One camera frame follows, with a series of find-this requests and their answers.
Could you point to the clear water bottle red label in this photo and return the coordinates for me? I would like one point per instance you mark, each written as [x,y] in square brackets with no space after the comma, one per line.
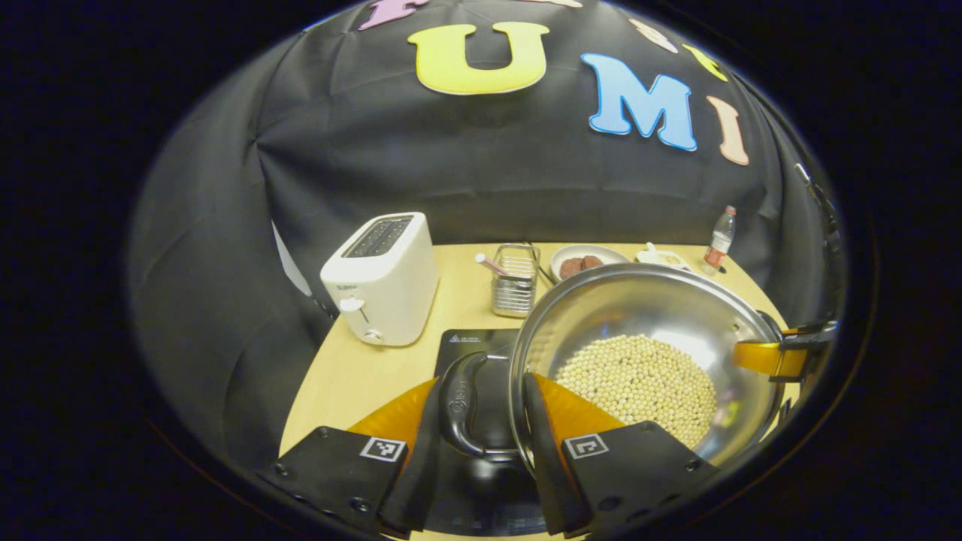
[720,240]

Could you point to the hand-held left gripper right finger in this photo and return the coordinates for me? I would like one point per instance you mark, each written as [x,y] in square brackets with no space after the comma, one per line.
[543,443]

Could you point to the pink stick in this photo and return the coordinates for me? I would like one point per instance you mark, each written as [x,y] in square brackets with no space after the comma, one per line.
[490,263]

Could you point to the red meat pieces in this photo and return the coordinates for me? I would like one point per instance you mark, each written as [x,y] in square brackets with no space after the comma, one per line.
[580,265]

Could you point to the pile of yellow soybeans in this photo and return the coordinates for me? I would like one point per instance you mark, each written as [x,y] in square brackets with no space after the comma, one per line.
[639,383]

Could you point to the black induction cooktop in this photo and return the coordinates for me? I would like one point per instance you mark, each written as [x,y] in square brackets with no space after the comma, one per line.
[488,391]

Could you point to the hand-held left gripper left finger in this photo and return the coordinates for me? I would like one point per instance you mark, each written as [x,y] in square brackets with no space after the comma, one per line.
[417,466]

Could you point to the white toaster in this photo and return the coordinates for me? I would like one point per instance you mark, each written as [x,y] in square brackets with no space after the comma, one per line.
[383,293]

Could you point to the black backdrop cloth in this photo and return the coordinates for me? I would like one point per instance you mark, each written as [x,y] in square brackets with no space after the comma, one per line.
[338,150]

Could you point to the white oval plate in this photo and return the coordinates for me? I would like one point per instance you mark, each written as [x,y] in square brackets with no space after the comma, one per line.
[601,252]

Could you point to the white divided bean dish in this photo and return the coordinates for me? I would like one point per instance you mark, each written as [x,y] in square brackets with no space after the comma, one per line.
[665,258]

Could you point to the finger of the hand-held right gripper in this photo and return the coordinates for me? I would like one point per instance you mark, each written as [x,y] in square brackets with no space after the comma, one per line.
[766,358]

